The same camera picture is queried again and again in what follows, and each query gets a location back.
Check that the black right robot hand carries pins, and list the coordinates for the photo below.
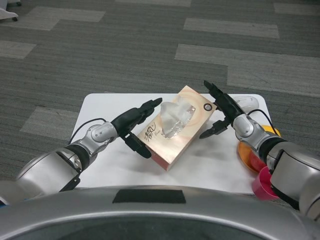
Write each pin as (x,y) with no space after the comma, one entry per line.
(230,106)

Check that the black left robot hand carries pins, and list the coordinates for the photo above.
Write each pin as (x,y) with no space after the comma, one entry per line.
(127,120)

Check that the peach cardboard tissue box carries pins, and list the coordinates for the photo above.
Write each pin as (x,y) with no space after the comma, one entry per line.
(172,150)

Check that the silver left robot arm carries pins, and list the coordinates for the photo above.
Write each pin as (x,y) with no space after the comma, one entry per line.
(100,132)

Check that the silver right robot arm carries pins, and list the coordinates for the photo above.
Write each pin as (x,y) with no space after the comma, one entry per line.
(246,127)

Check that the white computer mouse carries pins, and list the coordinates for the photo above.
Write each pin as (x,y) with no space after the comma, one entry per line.
(250,102)

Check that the orange round plate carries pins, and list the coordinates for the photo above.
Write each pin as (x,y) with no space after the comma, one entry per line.
(245,152)

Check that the red apple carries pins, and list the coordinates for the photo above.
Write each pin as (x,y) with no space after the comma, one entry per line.
(257,162)

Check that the pink plastic cup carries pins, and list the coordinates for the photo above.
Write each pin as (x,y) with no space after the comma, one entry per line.
(261,185)

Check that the silver robot chest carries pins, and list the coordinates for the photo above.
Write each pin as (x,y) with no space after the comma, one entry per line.
(75,217)

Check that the white wheeled furniture base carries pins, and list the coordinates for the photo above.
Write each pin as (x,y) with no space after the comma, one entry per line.
(7,13)

